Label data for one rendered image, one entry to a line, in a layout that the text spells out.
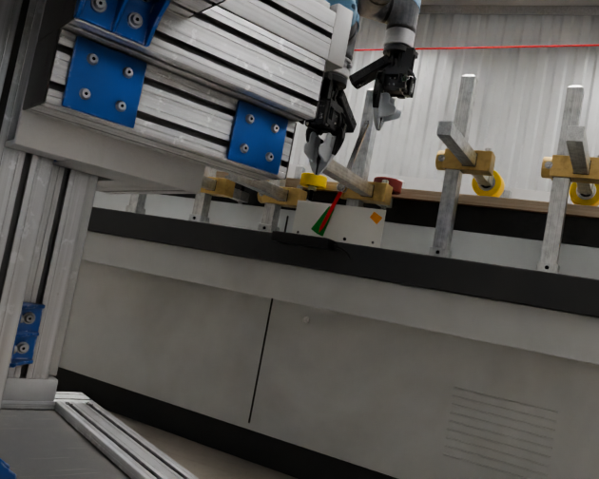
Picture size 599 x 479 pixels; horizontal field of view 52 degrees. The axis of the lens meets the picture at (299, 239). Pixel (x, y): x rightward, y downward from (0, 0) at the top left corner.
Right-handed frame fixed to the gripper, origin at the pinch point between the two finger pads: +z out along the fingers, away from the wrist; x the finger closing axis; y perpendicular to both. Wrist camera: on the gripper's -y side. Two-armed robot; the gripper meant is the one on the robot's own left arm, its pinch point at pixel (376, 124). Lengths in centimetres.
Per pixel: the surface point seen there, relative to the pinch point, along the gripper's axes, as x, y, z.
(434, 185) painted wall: 706, -198, -132
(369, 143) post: 6.4, -3.7, 3.2
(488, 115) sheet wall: 715, -140, -241
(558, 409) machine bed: 28, 50, 62
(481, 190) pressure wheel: 27.2, 22.6, 8.8
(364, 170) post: 6.4, -3.7, 10.5
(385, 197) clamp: 6.0, 3.6, 17.1
